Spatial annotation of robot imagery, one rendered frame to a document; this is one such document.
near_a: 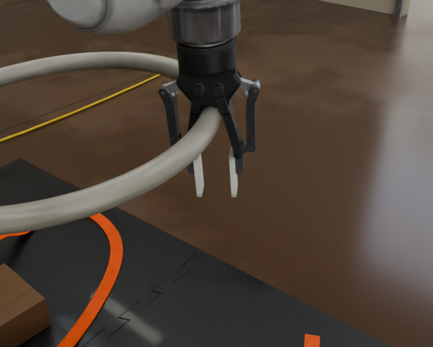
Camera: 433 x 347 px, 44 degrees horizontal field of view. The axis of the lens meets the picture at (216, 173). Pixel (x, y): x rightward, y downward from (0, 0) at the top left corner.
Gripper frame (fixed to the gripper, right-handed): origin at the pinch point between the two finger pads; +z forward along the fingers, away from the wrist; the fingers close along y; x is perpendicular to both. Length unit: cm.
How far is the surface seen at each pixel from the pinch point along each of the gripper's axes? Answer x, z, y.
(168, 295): -60, 87, 28
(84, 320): -46, 85, 52
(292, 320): -53, 90, -13
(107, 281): -64, 86, 49
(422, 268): -84, 95, -60
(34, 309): -41, 75, 63
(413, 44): -339, 105, -108
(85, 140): -166, 88, 90
